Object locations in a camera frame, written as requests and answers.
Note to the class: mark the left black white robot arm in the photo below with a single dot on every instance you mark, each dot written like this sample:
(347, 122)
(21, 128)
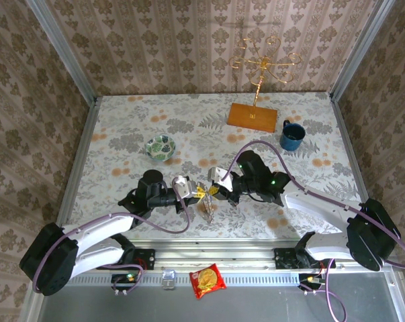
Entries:
(54, 265)

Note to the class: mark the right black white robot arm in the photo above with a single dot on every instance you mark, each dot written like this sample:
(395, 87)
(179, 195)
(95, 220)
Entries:
(370, 238)

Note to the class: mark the leaf pattern bowl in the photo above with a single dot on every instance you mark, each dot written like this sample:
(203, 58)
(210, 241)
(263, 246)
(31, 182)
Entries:
(160, 147)

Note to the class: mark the blue mug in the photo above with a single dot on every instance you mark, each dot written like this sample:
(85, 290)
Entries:
(291, 141)

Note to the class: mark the gold stand with wooden base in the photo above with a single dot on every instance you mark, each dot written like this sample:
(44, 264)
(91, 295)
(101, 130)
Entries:
(252, 117)

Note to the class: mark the floral table mat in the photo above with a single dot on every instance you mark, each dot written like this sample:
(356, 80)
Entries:
(202, 127)

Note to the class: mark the red snack packet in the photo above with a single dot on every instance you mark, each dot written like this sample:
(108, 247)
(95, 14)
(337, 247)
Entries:
(207, 281)

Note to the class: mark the small silver metal clip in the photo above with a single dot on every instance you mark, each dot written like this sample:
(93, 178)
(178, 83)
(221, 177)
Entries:
(168, 279)

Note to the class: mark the left small controller board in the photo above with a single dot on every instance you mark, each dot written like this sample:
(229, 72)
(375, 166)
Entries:
(123, 278)

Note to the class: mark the small controller board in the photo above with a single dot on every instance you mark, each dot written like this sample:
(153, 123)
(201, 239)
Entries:
(123, 278)
(309, 279)

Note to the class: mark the right small controller board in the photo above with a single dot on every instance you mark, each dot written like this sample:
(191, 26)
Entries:
(309, 279)

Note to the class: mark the aluminium frame rail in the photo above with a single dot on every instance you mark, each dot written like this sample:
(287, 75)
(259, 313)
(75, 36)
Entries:
(215, 255)

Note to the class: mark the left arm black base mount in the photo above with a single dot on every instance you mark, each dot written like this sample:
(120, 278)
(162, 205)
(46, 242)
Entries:
(145, 258)

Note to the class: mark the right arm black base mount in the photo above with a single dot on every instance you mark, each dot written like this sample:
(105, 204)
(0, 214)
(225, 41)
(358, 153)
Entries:
(286, 258)

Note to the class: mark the aluminium corner post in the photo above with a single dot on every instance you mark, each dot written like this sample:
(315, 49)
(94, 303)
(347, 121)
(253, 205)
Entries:
(363, 47)
(61, 50)

